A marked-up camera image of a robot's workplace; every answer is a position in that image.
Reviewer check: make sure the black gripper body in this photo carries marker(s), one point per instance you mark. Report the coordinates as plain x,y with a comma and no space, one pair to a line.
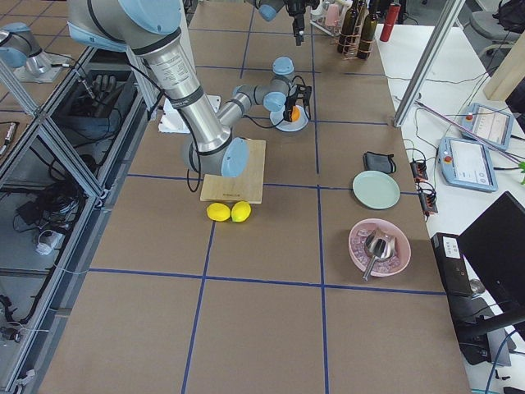
296,18
289,99

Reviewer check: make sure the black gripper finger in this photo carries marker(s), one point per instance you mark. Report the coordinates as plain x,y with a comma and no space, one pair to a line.
286,114
299,39

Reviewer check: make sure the orange mandarin fruit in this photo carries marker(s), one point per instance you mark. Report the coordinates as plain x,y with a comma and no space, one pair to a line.
294,114

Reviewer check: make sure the light blue plate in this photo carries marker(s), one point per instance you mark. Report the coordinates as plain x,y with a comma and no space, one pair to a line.
277,119

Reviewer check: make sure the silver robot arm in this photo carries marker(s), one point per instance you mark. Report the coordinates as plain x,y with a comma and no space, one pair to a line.
268,9
152,31

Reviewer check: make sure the light green plate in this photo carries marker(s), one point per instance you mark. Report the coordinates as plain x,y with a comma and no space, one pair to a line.
376,190

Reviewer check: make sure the wooden cutting board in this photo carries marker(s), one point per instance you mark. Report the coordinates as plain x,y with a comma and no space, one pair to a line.
248,186

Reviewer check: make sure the red cylinder bottle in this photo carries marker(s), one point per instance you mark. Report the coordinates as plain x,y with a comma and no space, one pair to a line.
390,21

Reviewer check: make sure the dark grey folded cloth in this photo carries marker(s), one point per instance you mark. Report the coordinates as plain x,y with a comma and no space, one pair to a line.
379,162

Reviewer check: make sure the yellow lemon upper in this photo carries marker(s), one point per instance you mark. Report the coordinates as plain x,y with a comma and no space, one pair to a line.
240,211

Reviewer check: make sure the yellow lemon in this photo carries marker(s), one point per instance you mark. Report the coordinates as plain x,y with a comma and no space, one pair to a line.
218,212
240,211

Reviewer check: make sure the yellow lemon lower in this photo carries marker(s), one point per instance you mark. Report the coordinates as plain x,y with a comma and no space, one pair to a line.
218,212

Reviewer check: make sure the orange black connector block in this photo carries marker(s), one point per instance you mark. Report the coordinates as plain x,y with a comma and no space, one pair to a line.
419,170

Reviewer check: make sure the metal scoop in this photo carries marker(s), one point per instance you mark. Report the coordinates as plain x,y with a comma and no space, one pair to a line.
379,246

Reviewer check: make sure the pink bowl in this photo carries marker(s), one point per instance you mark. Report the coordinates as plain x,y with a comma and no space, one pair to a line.
388,267

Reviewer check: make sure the teach pendant near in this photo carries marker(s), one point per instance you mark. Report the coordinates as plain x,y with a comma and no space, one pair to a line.
466,164

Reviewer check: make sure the teach pendant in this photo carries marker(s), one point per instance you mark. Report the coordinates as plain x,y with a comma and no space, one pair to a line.
488,123
466,164

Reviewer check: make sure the teach pendant far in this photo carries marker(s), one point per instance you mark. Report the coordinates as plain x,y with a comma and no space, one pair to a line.
488,123

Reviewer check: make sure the black desktop box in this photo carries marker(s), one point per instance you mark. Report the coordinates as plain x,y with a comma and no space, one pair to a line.
451,265

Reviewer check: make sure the black computer monitor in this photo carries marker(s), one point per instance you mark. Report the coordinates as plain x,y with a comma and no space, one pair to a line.
494,247

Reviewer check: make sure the copper wire bottle rack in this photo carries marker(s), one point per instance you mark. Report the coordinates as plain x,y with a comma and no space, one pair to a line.
353,40

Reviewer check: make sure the aluminium frame post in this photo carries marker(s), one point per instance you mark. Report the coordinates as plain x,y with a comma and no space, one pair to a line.
429,55

